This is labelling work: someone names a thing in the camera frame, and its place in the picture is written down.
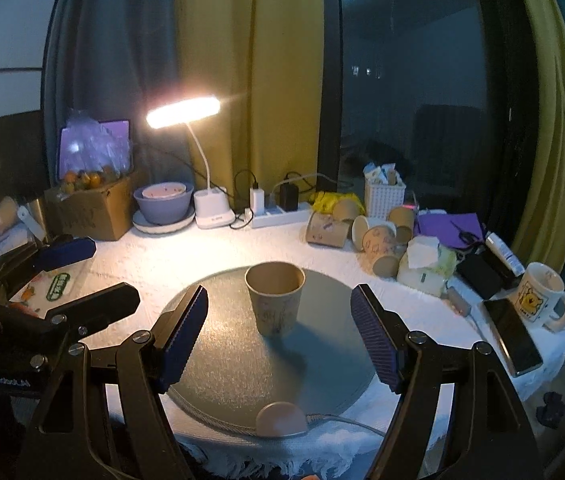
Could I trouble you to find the black charger plug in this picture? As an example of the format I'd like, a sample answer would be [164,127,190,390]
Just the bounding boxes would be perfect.
[280,183,301,212]

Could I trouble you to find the white power strip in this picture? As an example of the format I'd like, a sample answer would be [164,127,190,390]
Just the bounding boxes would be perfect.
[245,202,313,229]

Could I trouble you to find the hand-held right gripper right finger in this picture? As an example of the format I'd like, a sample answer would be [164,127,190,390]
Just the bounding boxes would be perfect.
[350,284,546,480]

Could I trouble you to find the black wallet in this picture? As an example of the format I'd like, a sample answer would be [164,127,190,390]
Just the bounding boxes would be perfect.
[455,250,518,301]

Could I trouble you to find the pale blue plate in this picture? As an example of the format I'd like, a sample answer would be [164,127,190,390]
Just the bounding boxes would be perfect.
[131,208,197,236]

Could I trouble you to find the purple notebook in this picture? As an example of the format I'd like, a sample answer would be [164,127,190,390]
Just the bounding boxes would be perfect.
[415,211,486,251]

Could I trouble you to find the silver metal cup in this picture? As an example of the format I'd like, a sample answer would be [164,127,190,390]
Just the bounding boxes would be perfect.
[26,197,51,242]

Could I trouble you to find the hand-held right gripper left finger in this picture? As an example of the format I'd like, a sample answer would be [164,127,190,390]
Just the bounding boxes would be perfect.
[15,285,210,480]

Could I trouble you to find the blue-grey curtain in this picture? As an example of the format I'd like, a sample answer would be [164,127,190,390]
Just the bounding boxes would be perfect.
[42,0,186,198]

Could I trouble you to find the white round puck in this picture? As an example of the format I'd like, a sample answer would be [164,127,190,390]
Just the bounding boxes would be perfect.
[255,402,309,437]

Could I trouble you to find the cardboard box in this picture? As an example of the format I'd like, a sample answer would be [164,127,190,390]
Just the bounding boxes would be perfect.
[43,172,138,242]

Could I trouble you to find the brown paper cup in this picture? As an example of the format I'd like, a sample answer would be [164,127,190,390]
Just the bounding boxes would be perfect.
[351,215,397,253]
[389,205,417,245]
[361,225,404,279]
[244,261,306,338]
[331,198,360,224]
[305,211,352,249]

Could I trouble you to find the small grey adapter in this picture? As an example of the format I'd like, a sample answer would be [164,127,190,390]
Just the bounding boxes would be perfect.
[445,286,472,317]

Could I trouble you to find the white desk lamp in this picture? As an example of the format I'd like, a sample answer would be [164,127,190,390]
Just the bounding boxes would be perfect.
[145,97,236,231]

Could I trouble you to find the yellow curtain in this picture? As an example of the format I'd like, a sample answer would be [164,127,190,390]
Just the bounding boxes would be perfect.
[175,0,327,211]
[507,0,565,273]

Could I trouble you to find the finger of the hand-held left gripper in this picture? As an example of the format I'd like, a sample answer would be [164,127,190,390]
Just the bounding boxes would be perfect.
[0,282,141,357]
[0,236,97,287]

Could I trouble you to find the white tube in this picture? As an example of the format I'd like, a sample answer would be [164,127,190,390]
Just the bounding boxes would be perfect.
[485,232,526,278]

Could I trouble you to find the white tissue pack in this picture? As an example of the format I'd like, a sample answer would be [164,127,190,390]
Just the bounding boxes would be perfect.
[397,236,458,297]

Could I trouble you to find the white bear mug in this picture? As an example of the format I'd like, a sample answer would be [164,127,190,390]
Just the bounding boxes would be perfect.
[507,262,565,332]

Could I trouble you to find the white woven basket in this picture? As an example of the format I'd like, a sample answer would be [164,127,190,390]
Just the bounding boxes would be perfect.
[364,177,407,221]

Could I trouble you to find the pink bowl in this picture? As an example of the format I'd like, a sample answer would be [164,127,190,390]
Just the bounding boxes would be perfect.
[141,183,187,200]

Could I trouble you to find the yellow plastic bag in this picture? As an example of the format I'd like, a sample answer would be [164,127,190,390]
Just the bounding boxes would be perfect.
[311,191,366,216]

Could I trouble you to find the blue-grey bowl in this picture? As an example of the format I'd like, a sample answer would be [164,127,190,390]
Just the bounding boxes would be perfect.
[134,183,195,226]

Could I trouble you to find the clear plastic fruit bag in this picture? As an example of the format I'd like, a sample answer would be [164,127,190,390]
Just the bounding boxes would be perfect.
[58,108,132,195]

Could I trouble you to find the white puck cable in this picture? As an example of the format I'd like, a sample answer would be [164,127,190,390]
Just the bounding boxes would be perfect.
[305,413,387,438]

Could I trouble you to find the black scissors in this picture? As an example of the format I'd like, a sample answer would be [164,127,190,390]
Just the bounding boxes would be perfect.
[455,224,483,248]

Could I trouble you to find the black smartphone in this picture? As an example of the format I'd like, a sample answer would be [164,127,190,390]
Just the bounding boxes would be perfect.
[481,298,544,378]

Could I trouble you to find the green label snack packet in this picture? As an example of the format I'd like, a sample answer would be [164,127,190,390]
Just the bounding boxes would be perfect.
[10,269,80,313]

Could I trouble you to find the grey round mat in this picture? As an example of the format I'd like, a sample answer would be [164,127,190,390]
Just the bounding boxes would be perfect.
[155,266,388,441]

